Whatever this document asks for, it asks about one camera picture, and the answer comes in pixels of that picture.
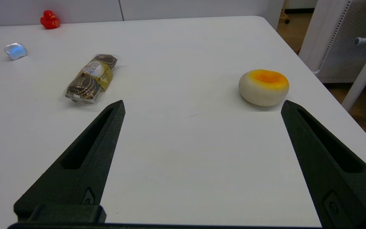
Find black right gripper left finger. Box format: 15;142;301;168
14;100;125;220

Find wooden chair leg with caster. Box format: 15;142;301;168
279;0;291;24

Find white pegboard panel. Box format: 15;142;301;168
298;0;366;84

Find wrapped chocolate ball pack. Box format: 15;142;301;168
62;54;119;103

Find white round orange-topped toy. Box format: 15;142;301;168
238;69;290;107

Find red duck toy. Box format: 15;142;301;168
40;10;61;30

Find white side desk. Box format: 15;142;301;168
341;35;366;112

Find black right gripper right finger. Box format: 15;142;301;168
281;100;366;229

